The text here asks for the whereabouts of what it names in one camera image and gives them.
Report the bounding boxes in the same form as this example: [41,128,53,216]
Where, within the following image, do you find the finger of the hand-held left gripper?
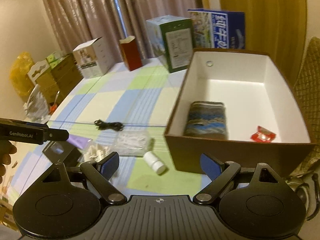
[48,129,70,142]
[0,118,48,129]

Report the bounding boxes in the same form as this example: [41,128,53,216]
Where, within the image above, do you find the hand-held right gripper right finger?
[192,153,285,205]

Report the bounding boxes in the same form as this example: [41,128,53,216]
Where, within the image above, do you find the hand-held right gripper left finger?
[41,152,127,205]

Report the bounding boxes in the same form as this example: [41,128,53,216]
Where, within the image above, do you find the small black box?
[42,140,84,167]

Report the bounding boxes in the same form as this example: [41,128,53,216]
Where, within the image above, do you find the white plastic pieces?
[84,142,112,162]

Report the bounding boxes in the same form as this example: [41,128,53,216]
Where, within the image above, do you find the purple packet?
[66,134,92,153]

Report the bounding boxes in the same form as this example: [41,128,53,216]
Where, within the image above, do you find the brown storage box white inside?
[164,48,317,178]

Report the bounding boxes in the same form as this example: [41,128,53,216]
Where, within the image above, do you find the white pill bottle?
[143,151,167,175]

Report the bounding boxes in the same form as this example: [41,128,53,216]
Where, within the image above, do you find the person's left hand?
[0,140,18,183]

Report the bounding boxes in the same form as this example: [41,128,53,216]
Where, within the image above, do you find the crumpled clear plastic bag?
[24,85,50,124]

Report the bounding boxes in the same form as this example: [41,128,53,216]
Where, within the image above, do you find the clear plastic box of picks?
[114,130,155,158]

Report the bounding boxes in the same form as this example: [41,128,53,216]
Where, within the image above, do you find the blue brown patterned pouch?
[183,101,230,139]

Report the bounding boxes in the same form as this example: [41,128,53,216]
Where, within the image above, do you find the yellow plastic bag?
[9,52,35,98]

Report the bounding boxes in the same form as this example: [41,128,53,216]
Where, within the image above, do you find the brown cardboard box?
[51,54,83,105]

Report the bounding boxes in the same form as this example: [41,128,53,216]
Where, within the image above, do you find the red candy wrapper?
[251,126,276,143]

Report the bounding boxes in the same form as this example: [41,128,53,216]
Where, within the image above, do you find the plaid tablecloth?
[12,57,218,198]

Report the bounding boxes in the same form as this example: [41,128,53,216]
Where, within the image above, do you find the green and white small box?
[46,51,67,68]

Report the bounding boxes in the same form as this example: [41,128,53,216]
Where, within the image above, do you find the white product box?
[72,37,116,78]

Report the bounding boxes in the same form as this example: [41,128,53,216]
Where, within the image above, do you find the dark red paper box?
[119,35,143,72]

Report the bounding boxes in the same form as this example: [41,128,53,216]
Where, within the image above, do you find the green and white carton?
[146,16,195,73]

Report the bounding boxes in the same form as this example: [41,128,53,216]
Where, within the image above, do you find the beige curtain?
[37,0,203,63]

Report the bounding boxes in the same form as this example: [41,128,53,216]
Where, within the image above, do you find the olive quilted chair cushion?
[282,37,320,178]

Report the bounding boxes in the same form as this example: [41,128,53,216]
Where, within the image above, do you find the blue and white carton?
[187,8,246,50]

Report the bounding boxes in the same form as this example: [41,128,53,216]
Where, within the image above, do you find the wooden door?
[216,0,308,80]

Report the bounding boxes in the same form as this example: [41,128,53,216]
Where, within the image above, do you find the orange handled tool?
[49,91,60,113]

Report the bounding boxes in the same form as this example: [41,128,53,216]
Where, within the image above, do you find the black cable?
[94,119,125,132]

